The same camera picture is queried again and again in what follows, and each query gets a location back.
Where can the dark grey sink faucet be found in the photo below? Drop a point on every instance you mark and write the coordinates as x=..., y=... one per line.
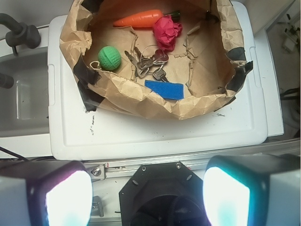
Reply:
x=20, y=33

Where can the orange plastic toy carrot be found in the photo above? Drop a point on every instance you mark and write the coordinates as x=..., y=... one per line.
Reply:
x=145, y=19

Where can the white sink basin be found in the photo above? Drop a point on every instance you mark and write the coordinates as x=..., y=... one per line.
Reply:
x=24, y=124

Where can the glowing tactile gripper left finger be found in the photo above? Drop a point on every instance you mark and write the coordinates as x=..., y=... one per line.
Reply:
x=45, y=193

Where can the white plastic container lid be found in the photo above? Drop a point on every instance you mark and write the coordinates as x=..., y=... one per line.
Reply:
x=76, y=134

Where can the crumpled brown paper bag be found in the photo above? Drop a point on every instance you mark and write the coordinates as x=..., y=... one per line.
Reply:
x=208, y=59

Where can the black octagonal mount plate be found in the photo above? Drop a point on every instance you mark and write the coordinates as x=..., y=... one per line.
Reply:
x=166, y=194

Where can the crumpled pink paper ball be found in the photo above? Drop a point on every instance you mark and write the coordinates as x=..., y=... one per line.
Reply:
x=166, y=31

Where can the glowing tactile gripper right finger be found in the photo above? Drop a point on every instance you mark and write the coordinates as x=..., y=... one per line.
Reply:
x=253, y=190

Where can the green dimpled ball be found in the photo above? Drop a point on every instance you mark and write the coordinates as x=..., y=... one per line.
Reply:
x=109, y=58

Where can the blue sponge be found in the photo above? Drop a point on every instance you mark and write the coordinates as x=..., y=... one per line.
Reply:
x=167, y=90

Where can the bunch of metal keys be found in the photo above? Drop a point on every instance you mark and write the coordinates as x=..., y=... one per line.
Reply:
x=149, y=65

